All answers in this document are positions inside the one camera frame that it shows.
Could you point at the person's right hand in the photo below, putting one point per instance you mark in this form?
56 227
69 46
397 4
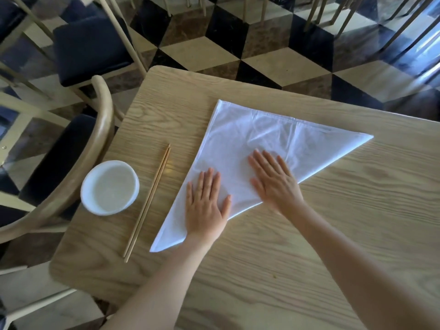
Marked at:
278 188

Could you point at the person's left little finger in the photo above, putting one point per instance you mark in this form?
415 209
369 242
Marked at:
190 195

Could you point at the person's right thumb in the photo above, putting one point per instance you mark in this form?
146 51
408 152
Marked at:
257 188

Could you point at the person's left hand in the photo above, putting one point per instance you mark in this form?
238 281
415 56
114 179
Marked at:
205 216

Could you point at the person's left middle finger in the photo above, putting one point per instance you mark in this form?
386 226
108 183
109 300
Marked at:
209 184

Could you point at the wooden chair with dark cushion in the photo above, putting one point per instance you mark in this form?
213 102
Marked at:
12 17
90 48

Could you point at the white round bowl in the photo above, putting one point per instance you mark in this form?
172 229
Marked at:
110 187

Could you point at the person's left forearm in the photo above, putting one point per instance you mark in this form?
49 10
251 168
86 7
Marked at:
161 288

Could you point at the light wooden chair frame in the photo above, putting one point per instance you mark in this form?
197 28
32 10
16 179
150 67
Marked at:
32 305

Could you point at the light wooden chair legs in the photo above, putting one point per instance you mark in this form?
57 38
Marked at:
331 13
412 27

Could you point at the wooden chopstick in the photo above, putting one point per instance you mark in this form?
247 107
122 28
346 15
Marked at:
148 200
150 206

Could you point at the person's left thumb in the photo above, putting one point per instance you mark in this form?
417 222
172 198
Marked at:
227 205

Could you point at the person's right little finger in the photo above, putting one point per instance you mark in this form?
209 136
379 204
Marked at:
290 175

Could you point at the curved-back wooden chair, dark seat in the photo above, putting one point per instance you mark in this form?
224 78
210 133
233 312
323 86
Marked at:
87 158

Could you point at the person's right middle finger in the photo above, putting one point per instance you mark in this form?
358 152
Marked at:
269 162

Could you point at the person's right forearm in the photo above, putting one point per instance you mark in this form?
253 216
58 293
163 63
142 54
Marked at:
350 268

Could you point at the white cloth napkin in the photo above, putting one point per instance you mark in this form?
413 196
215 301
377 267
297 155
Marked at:
247 133

